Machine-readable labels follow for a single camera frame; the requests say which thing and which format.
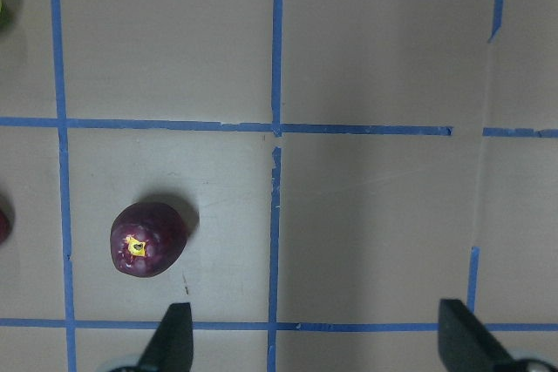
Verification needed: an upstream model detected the red apple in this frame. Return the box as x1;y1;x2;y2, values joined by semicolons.
0;208;12;245

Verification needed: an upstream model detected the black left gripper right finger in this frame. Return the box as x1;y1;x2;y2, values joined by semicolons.
438;299;517;372

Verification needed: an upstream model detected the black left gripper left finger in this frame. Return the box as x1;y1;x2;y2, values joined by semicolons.
136;302;193;372

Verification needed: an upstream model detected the green apple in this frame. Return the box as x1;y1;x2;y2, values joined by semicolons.
0;0;9;30

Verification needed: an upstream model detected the dark purple apple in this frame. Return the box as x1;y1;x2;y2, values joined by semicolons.
110;202;190;278

